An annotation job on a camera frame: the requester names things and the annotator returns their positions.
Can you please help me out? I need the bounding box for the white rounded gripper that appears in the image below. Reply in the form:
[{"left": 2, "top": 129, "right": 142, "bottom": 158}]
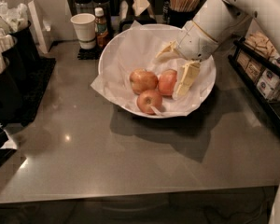
[{"left": 155, "top": 21, "right": 218, "bottom": 100}]

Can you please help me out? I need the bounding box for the red apple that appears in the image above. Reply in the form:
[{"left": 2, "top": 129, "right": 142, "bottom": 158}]
[
  {"left": 136, "top": 90, "right": 162, "bottom": 115},
  {"left": 158, "top": 69, "right": 177, "bottom": 96},
  {"left": 129, "top": 68, "right": 159, "bottom": 94}
]

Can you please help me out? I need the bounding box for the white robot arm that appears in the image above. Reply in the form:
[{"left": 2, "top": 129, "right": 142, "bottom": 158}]
[{"left": 156, "top": 0, "right": 280, "bottom": 61}]

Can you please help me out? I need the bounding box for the red apple front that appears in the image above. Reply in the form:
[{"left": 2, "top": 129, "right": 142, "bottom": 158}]
[{"left": 136, "top": 90, "right": 162, "bottom": 115}]

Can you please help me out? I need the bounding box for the white bowl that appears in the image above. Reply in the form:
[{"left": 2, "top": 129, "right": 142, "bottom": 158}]
[{"left": 97, "top": 23, "right": 217, "bottom": 119}]

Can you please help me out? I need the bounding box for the white paper liner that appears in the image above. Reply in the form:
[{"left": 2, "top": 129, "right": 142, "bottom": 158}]
[{"left": 90, "top": 20, "right": 217, "bottom": 118}]

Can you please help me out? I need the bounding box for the black stir stick holder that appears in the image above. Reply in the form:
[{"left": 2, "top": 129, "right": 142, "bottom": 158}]
[{"left": 169, "top": 10, "right": 194, "bottom": 28}]

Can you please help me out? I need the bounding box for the white napkin in dispenser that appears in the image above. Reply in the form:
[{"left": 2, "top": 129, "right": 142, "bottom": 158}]
[{"left": 132, "top": 0, "right": 150, "bottom": 17}]

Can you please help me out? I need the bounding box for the small tea bottle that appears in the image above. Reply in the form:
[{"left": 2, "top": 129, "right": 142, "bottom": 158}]
[{"left": 94, "top": 7, "right": 109, "bottom": 48}]

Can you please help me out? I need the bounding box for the black condiment rack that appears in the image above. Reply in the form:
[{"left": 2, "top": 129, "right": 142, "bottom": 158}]
[{"left": 228, "top": 38, "right": 280, "bottom": 133}]

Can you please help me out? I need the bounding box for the black coaster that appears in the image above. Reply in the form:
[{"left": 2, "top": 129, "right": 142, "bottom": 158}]
[{"left": 77, "top": 48, "right": 102, "bottom": 60}]

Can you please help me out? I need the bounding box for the white paper cup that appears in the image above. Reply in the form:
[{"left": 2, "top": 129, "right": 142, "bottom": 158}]
[{"left": 70, "top": 13, "right": 96, "bottom": 49}]

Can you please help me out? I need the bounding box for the black tray mat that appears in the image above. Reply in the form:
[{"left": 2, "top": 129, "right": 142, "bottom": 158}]
[{"left": 10, "top": 58, "right": 56, "bottom": 126}]

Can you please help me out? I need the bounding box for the black cutlery holder rear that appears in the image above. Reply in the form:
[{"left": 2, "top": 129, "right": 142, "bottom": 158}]
[{"left": 11, "top": 22, "right": 40, "bottom": 70}]

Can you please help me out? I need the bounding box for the black cutlery holder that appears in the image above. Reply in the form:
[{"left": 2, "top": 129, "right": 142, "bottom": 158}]
[
  {"left": 3, "top": 35, "right": 28, "bottom": 91},
  {"left": 11, "top": 22, "right": 40, "bottom": 70},
  {"left": 0, "top": 58, "right": 23, "bottom": 121}
]

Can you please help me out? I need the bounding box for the black cutlery holder middle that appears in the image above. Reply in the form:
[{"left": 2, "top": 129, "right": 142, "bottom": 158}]
[{"left": 3, "top": 35, "right": 28, "bottom": 91}]

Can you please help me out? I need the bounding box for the black cutlery holder front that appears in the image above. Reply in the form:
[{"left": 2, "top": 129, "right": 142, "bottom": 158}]
[{"left": 0, "top": 58, "right": 23, "bottom": 121}]

